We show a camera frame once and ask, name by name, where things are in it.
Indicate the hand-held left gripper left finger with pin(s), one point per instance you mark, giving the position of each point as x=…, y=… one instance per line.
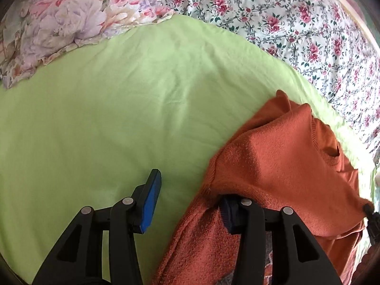
x=150, y=202

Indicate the orange knit sweater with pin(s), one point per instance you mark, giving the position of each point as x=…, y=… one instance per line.
x=282, y=160

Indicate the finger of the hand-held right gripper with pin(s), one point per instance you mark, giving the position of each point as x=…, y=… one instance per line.
x=371, y=215

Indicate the light green bed sheet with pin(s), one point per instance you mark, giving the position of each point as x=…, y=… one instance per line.
x=118, y=109

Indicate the pastel floral pillow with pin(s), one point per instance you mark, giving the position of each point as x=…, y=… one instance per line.
x=74, y=14

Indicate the red floral quilt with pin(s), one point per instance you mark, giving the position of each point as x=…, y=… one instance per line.
x=267, y=6

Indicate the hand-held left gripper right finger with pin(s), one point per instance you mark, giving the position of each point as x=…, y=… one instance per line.
x=228, y=217

